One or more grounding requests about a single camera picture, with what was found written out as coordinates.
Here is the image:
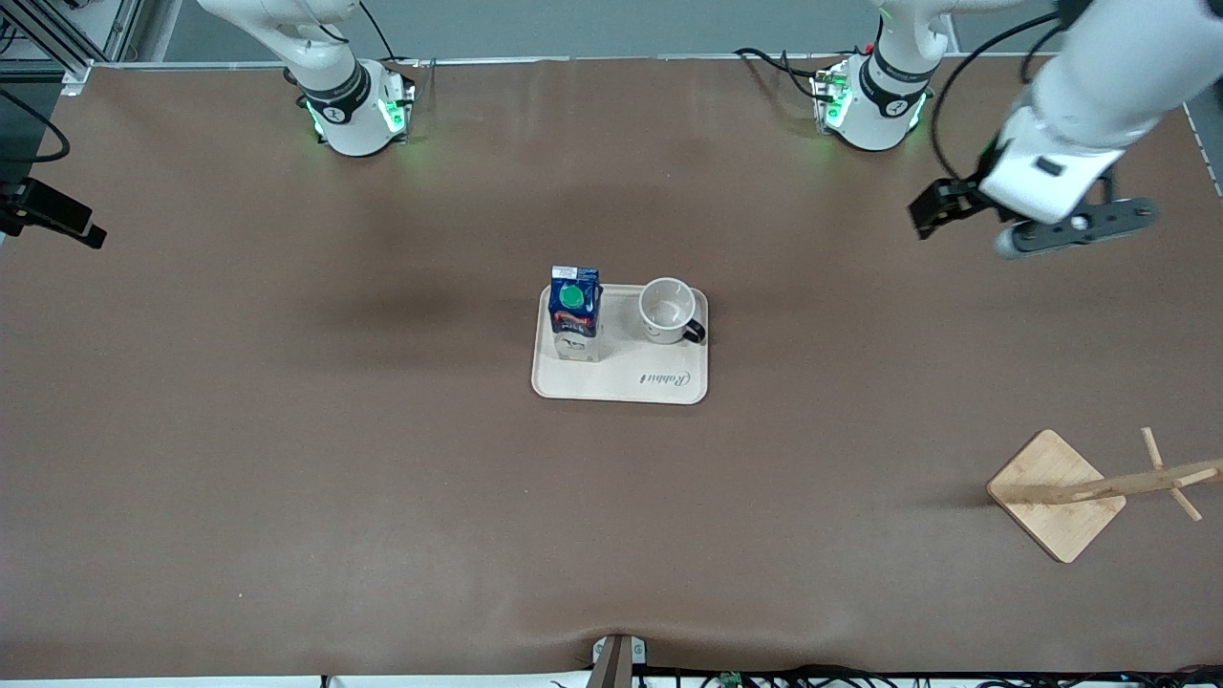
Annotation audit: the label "white smiley mug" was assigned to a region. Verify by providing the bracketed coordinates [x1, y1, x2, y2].
[638, 277, 707, 346]

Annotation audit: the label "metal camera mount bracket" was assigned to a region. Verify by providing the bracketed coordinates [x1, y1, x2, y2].
[590, 634, 648, 688]

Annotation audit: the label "black left base cable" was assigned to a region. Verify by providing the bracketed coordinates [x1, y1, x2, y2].
[734, 48, 825, 101]

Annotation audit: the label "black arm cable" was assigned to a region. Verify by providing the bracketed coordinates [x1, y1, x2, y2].
[931, 5, 1081, 183]
[0, 86, 72, 163]

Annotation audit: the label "aluminium frame struts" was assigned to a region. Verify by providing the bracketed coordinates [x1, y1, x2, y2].
[0, 0, 144, 87]

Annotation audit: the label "black base cable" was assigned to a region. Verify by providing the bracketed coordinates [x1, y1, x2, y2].
[358, 0, 438, 68]
[734, 48, 825, 101]

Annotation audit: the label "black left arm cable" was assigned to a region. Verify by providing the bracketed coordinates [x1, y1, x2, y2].
[931, 5, 1081, 183]

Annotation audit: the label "blue milk carton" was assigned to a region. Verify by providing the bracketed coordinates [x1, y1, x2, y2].
[547, 266, 603, 364]

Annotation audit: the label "black right base cable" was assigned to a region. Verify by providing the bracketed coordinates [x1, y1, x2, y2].
[358, 0, 438, 68]

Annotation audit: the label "wooden cup rack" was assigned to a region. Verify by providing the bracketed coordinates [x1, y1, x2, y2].
[986, 427, 1223, 565]

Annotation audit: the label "beige rabbit print tray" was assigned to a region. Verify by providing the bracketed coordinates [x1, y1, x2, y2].
[531, 284, 710, 405]

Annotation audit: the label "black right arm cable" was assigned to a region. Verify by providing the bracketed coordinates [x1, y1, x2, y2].
[0, 86, 72, 163]

